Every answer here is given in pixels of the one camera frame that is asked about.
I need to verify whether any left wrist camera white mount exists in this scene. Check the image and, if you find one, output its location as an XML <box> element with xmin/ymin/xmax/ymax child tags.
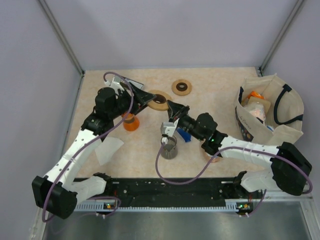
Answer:
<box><xmin>104</xmin><ymin>76</ymin><xmax>125</xmax><ymax>94</ymax></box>

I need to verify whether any orange glass carafe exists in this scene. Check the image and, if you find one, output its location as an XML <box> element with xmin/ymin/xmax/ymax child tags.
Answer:
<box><xmin>122</xmin><ymin>113</ymin><xmax>140</xmax><ymax>132</ymax></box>

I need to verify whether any blue cone dripper lower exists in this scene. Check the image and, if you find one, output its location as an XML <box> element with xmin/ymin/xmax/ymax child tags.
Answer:
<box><xmin>176</xmin><ymin>127</ymin><xmax>192</xmax><ymax>143</ymax></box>

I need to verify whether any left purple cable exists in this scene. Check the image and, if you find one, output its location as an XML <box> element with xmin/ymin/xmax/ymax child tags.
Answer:
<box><xmin>41</xmin><ymin>71</ymin><xmax>135</xmax><ymax>223</ymax></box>

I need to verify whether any right aluminium frame post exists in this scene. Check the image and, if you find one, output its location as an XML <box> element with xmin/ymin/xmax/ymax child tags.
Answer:
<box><xmin>255</xmin><ymin>0</ymin><xmax>306</xmax><ymax>77</ymax></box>

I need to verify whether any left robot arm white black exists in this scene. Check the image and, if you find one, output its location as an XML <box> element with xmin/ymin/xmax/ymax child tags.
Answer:
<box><xmin>31</xmin><ymin>83</ymin><xmax>156</xmax><ymax>219</ymax></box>

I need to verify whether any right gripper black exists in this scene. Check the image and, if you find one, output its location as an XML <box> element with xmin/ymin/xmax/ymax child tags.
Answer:
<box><xmin>166</xmin><ymin>100</ymin><xmax>205</xmax><ymax>142</ymax></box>

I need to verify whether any black rectangular box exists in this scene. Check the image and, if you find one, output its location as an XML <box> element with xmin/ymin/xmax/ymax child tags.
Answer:
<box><xmin>125</xmin><ymin>77</ymin><xmax>145</xmax><ymax>90</ymax></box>

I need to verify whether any glass flask carafe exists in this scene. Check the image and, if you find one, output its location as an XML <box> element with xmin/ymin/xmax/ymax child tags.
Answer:
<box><xmin>160</xmin><ymin>136</ymin><xmax>178</xmax><ymax>160</ymax></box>

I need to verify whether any orange soap bottle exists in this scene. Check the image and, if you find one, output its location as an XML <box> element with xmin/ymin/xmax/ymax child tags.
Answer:
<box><xmin>200</xmin><ymin>148</ymin><xmax>221</xmax><ymax>163</ymax></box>

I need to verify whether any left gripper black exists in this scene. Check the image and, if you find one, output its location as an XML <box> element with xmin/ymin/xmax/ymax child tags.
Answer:
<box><xmin>108</xmin><ymin>82</ymin><xmax>156</xmax><ymax>120</ymax></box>

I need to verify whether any wooden ring dripper holder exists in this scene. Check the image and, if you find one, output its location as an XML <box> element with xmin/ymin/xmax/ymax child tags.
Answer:
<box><xmin>148</xmin><ymin>89</ymin><xmax>172</xmax><ymax>111</ymax></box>

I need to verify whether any left aluminium frame post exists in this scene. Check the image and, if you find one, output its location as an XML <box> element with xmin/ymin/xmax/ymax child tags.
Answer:
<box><xmin>36</xmin><ymin>0</ymin><xmax>85</xmax><ymax>77</ymax></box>

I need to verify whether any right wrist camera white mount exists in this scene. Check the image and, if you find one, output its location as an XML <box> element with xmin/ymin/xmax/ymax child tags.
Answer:
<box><xmin>160</xmin><ymin>118</ymin><xmax>180</xmax><ymax>144</ymax></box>

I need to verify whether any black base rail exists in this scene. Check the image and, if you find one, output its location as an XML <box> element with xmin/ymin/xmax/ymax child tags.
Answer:
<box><xmin>99</xmin><ymin>177</ymin><xmax>261</xmax><ymax>207</ymax></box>

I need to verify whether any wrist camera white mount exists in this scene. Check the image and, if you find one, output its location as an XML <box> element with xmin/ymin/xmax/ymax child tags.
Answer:
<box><xmin>160</xmin><ymin>118</ymin><xmax>180</xmax><ymax>144</ymax></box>
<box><xmin>104</xmin><ymin>76</ymin><xmax>125</xmax><ymax>94</ymax></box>

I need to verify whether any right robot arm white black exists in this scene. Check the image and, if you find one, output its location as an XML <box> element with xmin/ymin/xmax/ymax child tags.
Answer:
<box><xmin>161</xmin><ymin>100</ymin><xmax>313</xmax><ymax>198</ymax></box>

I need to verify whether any white paper coffee filter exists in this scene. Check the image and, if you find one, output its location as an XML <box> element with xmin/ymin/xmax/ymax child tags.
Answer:
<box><xmin>95</xmin><ymin>136</ymin><xmax>124</xmax><ymax>166</ymax></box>

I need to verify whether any purple cable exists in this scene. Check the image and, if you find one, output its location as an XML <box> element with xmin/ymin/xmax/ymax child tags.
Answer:
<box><xmin>155</xmin><ymin>143</ymin><xmax>314</xmax><ymax>195</ymax></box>
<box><xmin>41</xmin><ymin>71</ymin><xmax>135</xmax><ymax>223</ymax></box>

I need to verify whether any wooden ring far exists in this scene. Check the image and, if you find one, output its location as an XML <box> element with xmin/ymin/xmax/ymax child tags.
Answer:
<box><xmin>171</xmin><ymin>78</ymin><xmax>193</xmax><ymax>96</ymax></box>

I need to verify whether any aluminium frame post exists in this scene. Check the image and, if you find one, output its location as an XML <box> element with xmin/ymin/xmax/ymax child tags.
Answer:
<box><xmin>36</xmin><ymin>0</ymin><xmax>85</xmax><ymax>77</ymax></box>
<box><xmin>255</xmin><ymin>0</ymin><xmax>306</xmax><ymax>77</ymax></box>

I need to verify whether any orange capped bottle in bag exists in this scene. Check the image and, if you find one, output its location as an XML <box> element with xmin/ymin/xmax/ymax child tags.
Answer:
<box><xmin>247</xmin><ymin>91</ymin><xmax>265</xmax><ymax>100</ymax></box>

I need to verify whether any grey cable duct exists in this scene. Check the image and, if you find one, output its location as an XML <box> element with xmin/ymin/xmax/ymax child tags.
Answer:
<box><xmin>74</xmin><ymin>199</ymin><xmax>254</xmax><ymax>214</ymax></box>

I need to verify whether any beige tote bag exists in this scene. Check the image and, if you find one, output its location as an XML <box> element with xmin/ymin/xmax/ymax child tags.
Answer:
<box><xmin>233</xmin><ymin>74</ymin><xmax>304</xmax><ymax>146</ymax></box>

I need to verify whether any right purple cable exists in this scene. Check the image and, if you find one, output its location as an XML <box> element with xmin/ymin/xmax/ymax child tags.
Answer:
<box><xmin>155</xmin><ymin>143</ymin><xmax>314</xmax><ymax>195</ymax></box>

